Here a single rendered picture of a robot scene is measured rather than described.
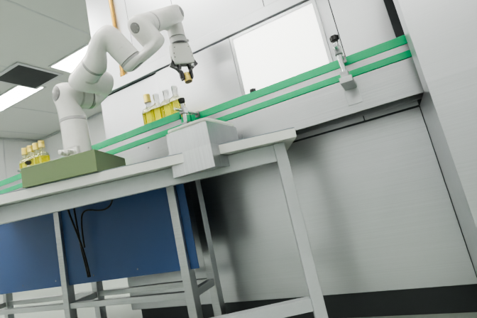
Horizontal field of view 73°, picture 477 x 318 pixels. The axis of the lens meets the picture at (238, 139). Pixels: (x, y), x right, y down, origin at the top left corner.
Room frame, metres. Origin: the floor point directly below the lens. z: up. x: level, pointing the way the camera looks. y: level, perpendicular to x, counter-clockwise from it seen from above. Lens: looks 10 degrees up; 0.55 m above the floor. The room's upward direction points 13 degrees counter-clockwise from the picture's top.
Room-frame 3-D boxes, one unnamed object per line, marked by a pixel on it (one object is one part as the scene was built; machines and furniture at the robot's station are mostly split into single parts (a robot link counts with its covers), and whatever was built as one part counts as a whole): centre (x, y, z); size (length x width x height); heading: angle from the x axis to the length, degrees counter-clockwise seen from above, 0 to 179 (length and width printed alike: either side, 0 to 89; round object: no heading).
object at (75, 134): (1.18, 0.60, 0.90); 0.16 x 0.13 x 0.15; 175
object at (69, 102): (1.20, 0.60, 1.06); 0.13 x 0.10 x 0.16; 146
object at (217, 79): (1.49, -0.05, 1.15); 0.90 x 0.03 x 0.34; 65
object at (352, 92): (1.04, -0.40, 0.90); 0.17 x 0.05 x 0.23; 155
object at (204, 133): (1.20, 0.11, 0.79); 0.27 x 0.17 x 0.08; 155
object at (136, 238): (1.75, 0.95, 0.54); 1.59 x 0.18 x 0.43; 65
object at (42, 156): (1.91, 1.18, 1.02); 0.06 x 0.06 x 0.28; 65
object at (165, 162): (1.85, 0.59, 0.73); 1.58 x 1.52 x 0.04; 89
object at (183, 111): (1.31, 0.19, 0.95); 0.17 x 0.03 x 0.12; 155
